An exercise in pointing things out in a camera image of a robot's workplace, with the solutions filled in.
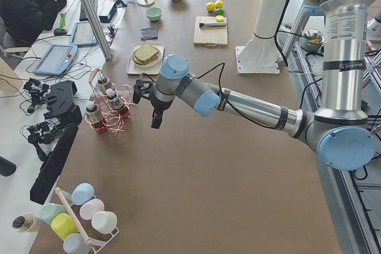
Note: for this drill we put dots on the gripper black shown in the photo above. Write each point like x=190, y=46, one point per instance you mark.
x=161, y=106

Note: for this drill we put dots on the white plate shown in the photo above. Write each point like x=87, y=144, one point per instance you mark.
x=145, y=54

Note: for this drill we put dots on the bread slice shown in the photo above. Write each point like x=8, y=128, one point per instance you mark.
x=150, y=61
x=146, y=51

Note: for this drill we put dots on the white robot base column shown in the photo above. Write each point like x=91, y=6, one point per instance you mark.
x=260, y=54

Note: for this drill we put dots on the cream rabbit tray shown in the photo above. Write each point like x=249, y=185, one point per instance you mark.
x=152, y=68

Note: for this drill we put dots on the dark tea bottle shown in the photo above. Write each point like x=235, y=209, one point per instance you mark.
x=94, y=114

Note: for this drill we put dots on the grey folded cloth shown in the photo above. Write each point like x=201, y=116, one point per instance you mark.
x=149, y=33

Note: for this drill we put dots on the wooden cutting board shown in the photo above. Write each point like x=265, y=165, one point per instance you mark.
x=210, y=36

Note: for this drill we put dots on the steel muddler black head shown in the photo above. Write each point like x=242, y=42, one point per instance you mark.
x=205, y=25

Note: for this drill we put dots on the green ceramic bowl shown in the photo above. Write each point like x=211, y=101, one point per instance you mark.
x=154, y=13

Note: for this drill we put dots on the light blue plastic cup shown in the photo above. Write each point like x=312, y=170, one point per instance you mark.
x=82, y=194

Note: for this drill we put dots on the blue teach pendant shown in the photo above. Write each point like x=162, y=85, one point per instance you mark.
x=56, y=60
x=82, y=34

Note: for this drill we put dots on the lemon half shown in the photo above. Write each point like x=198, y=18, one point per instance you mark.
x=219, y=19

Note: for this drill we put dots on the pink plastic cup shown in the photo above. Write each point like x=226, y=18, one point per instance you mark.
x=90, y=208

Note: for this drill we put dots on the white plastic cup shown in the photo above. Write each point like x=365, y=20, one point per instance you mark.
x=104, y=221

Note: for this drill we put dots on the green lime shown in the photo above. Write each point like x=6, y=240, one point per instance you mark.
x=219, y=11

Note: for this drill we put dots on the yellow lemon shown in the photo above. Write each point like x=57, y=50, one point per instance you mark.
x=210, y=6
x=218, y=4

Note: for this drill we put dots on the yellow-green plastic cup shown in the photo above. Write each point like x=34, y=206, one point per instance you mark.
x=63, y=226

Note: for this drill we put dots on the mint plastic cup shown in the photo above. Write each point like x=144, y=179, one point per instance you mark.
x=50, y=211

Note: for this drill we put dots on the grey-blue plastic cup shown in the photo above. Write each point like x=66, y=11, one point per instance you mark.
x=74, y=244

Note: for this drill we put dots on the seated person black jacket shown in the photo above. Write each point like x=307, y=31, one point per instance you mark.
x=25, y=20

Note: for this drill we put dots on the paper coffee cup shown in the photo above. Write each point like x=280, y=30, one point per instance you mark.
x=26, y=223

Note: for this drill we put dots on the copper wire bottle rack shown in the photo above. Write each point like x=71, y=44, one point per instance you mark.
x=113, y=120

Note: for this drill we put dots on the aluminium frame post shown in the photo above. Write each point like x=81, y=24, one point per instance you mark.
x=97, y=29

